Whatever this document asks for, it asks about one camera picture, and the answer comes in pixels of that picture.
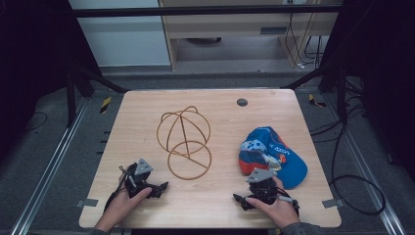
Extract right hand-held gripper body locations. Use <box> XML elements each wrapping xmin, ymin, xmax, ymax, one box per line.
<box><xmin>245</xmin><ymin>167</ymin><xmax>286</xmax><ymax>206</ymax></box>

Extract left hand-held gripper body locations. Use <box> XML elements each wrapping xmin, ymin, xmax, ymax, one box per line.
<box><xmin>122</xmin><ymin>158</ymin><xmax>155</xmax><ymax>199</ymax></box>

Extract blue baseball cap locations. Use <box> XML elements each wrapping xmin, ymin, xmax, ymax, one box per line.
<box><xmin>238</xmin><ymin>125</ymin><xmax>308</xmax><ymax>190</ymax></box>

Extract gold wire hat stand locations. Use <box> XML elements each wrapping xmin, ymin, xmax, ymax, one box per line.
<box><xmin>156</xmin><ymin>105</ymin><xmax>213</xmax><ymax>181</ymax></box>

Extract person's right hand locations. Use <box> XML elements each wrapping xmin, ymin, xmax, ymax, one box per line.
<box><xmin>245</xmin><ymin>175</ymin><xmax>300</xmax><ymax>230</ymax></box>

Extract person's left hand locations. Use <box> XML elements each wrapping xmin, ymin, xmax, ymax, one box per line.
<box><xmin>94</xmin><ymin>187</ymin><xmax>154</xmax><ymax>233</ymax></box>

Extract grey tape strip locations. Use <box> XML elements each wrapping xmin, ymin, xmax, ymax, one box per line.
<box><xmin>75</xmin><ymin>198</ymin><xmax>100</xmax><ymax>209</ymax></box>
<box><xmin>321</xmin><ymin>198</ymin><xmax>346</xmax><ymax>210</ymax></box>

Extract white cabinet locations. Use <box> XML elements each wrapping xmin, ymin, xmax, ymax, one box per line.
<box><xmin>68</xmin><ymin>0</ymin><xmax>172</xmax><ymax>68</ymax></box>

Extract light wooden desk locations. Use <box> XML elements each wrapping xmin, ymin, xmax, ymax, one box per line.
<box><xmin>158</xmin><ymin>0</ymin><xmax>342</xmax><ymax>71</ymax></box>

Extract right gripper cable with plug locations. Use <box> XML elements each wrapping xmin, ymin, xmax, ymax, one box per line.
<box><xmin>277</xmin><ymin>187</ymin><xmax>300</xmax><ymax>214</ymax></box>

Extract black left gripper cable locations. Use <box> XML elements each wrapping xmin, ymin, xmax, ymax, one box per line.
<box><xmin>103</xmin><ymin>164</ymin><xmax>134</xmax><ymax>212</ymax></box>

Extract yellow handled tool left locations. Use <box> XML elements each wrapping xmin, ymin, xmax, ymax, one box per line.
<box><xmin>99</xmin><ymin>96</ymin><xmax>113</xmax><ymax>115</ymax></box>

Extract yellow handled tool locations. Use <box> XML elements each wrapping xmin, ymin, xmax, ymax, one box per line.
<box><xmin>99</xmin><ymin>96</ymin><xmax>113</xmax><ymax>115</ymax></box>
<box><xmin>307</xmin><ymin>93</ymin><xmax>327</xmax><ymax>109</ymax></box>

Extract aluminium floor rail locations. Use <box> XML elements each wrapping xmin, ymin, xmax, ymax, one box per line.
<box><xmin>9</xmin><ymin>97</ymin><xmax>91</xmax><ymax>235</ymax></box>
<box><xmin>322</xmin><ymin>94</ymin><xmax>407</xmax><ymax>235</ymax></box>

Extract black looped floor cable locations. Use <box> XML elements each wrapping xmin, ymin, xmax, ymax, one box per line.
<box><xmin>328</xmin><ymin>123</ymin><xmax>387</xmax><ymax>216</ymax></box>

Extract yellow handled tool right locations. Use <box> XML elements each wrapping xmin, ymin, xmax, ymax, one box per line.
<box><xmin>307</xmin><ymin>93</ymin><xmax>327</xmax><ymax>109</ymax></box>

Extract thin black floor cable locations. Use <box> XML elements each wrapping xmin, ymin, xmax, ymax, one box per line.
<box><xmin>23</xmin><ymin>111</ymin><xmax>49</xmax><ymax>133</ymax></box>

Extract black metal frame stand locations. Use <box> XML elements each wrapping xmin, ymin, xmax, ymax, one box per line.
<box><xmin>288</xmin><ymin>63</ymin><xmax>348</xmax><ymax>125</ymax></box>
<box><xmin>64</xmin><ymin>62</ymin><xmax>131</xmax><ymax>129</ymax></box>

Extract black hanging desk cables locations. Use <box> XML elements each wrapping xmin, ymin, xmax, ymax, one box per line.
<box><xmin>284</xmin><ymin>12</ymin><xmax>325</xmax><ymax>70</ymax></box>

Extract black horizontal frame bar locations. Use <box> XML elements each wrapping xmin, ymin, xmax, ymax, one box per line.
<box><xmin>69</xmin><ymin>4</ymin><xmax>344</xmax><ymax>19</ymax></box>

